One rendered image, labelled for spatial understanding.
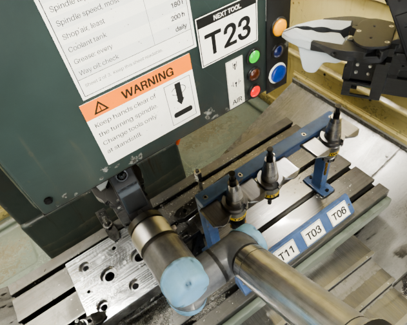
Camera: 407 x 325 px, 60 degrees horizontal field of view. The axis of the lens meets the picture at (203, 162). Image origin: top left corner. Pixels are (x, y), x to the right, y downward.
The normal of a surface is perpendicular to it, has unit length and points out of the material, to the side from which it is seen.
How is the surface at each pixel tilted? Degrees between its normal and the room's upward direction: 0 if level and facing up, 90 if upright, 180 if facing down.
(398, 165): 24
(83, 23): 90
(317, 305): 30
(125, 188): 60
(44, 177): 90
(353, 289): 8
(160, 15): 90
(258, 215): 0
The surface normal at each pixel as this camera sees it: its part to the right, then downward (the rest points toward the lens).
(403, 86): -0.43, 0.72
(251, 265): -0.69, -0.56
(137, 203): 0.40, 0.18
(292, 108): -0.46, -0.39
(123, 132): 0.56, 0.57
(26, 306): -0.13, -0.66
